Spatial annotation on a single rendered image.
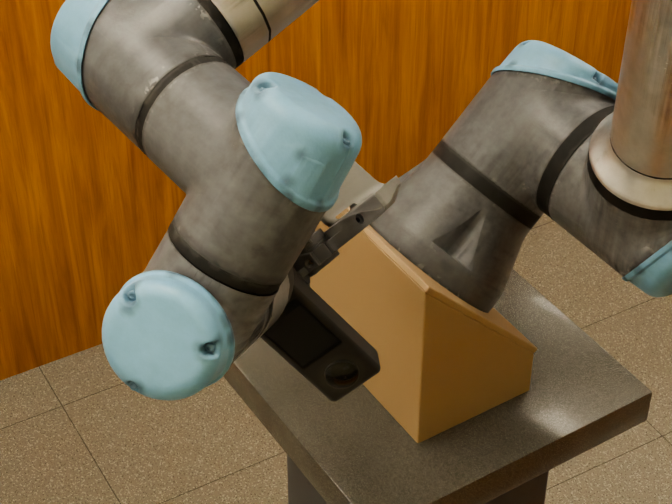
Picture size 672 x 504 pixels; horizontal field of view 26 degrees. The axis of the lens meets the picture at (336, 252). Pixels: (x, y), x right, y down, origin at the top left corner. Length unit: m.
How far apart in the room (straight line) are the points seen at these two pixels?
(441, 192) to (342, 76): 1.49
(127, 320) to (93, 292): 1.94
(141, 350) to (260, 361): 0.60
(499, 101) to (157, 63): 0.50
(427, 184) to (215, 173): 0.50
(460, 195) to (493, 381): 0.18
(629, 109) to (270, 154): 0.42
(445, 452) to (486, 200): 0.24
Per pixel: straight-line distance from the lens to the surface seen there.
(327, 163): 0.81
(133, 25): 0.89
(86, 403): 2.75
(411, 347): 1.29
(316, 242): 1.03
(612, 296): 2.99
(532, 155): 1.28
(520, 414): 1.39
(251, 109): 0.82
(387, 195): 1.10
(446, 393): 1.33
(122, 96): 0.88
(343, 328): 1.03
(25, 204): 2.60
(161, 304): 0.82
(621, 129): 1.18
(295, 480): 1.58
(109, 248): 2.73
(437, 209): 1.29
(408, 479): 1.32
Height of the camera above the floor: 1.92
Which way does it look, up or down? 39 degrees down
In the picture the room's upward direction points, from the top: straight up
